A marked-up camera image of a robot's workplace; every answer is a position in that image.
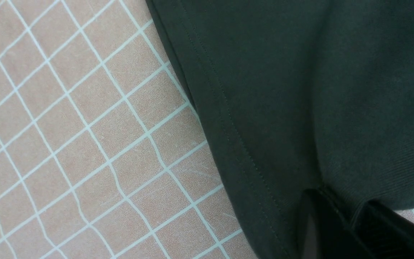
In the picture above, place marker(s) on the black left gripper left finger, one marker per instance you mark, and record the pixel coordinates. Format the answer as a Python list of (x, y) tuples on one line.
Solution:
[(325, 233)]

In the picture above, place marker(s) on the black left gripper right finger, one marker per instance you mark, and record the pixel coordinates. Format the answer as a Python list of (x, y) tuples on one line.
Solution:
[(384, 233)]

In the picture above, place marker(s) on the dark gray long-sleeve shirt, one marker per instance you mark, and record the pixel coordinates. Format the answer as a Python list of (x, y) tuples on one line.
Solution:
[(297, 95)]

